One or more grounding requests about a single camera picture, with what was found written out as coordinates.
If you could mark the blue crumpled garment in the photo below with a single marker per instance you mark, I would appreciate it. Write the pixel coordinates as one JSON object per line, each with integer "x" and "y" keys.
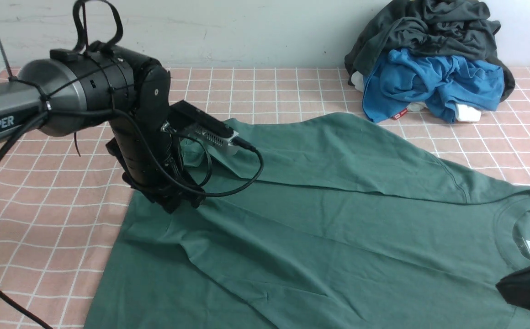
{"x": 441, "y": 82}

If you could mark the black zip tie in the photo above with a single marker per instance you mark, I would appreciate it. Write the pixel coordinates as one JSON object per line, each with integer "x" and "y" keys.
{"x": 10, "y": 74}

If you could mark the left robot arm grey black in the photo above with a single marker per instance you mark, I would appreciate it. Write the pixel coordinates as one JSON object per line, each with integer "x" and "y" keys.
{"x": 71, "y": 91}

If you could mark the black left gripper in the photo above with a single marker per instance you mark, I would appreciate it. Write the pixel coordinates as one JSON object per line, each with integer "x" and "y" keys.
{"x": 153, "y": 162}

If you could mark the green long-sleeved shirt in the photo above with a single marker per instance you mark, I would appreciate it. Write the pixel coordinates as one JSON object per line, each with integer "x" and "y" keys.
{"x": 348, "y": 227}

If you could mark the dark grey crumpled garment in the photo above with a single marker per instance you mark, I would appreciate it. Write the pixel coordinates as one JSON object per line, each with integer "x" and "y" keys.
{"x": 430, "y": 28}

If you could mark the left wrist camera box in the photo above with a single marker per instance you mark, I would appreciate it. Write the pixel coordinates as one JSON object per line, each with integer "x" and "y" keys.
{"x": 205, "y": 128}

